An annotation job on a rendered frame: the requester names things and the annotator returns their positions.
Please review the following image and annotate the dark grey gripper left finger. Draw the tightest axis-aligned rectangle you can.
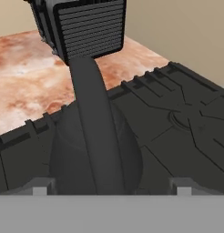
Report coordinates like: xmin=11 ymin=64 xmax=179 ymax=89
xmin=3 ymin=177 xmax=56 ymax=196

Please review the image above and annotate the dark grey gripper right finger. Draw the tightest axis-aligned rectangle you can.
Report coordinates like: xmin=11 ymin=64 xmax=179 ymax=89
xmin=168 ymin=177 xmax=221 ymax=196

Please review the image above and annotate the black stove hob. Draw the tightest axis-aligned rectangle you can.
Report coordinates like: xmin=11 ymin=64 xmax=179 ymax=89
xmin=0 ymin=61 xmax=224 ymax=196

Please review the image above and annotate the black toaster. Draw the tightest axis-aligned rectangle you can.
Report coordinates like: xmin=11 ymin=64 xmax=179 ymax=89
xmin=24 ymin=0 xmax=127 ymax=66

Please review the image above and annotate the dark grey kettle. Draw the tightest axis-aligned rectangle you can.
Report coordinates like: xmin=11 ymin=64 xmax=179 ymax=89
xmin=48 ymin=56 xmax=144 ymax=196

